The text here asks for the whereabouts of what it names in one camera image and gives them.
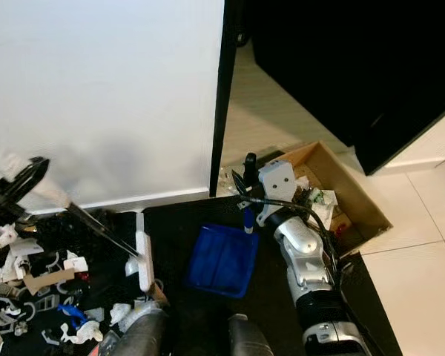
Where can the blue plastic dustpan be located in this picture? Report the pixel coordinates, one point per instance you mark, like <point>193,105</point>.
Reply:
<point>222,261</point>

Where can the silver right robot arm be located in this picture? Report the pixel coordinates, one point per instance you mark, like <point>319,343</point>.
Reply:
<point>304,248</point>

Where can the black crumpled plastic bag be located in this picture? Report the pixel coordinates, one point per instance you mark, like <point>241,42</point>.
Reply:
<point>96,226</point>

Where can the white green wrapper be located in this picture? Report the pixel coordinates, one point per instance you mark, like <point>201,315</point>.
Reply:
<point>322,204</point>

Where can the long brown cardboard strip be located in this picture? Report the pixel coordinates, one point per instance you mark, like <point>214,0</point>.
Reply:
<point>46,280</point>

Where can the white square tag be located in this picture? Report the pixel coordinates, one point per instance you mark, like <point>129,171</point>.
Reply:
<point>76,263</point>

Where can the long white flat strip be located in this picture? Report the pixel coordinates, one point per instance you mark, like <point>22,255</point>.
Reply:
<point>139,226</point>

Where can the brown cardboard box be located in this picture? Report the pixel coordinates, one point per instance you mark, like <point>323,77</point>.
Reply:
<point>360,200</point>

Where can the blue plastic scrap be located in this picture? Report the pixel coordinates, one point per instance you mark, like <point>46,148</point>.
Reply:
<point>73,314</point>

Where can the small brown cardboard piece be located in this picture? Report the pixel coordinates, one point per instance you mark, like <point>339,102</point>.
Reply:
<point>159,291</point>

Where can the grey right robot leg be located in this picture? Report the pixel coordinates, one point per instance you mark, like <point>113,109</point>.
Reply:
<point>248,337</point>

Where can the grey robot leg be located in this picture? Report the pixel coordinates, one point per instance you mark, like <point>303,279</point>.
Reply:
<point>248,337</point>
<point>141,334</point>

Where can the black door panel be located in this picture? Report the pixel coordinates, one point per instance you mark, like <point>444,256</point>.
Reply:
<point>348,59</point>

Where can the white crumpled paper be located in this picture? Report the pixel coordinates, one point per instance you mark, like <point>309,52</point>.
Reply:
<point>83,332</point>

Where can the clear bubble wrap wad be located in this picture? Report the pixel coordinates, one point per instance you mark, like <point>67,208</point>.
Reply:
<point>132,313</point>

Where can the grey left robot leg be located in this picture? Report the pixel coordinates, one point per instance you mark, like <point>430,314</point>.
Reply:
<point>141,334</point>

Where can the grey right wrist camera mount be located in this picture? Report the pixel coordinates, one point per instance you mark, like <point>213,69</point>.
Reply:
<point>278,178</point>

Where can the black door frame post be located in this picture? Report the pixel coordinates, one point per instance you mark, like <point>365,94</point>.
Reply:
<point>224,104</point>

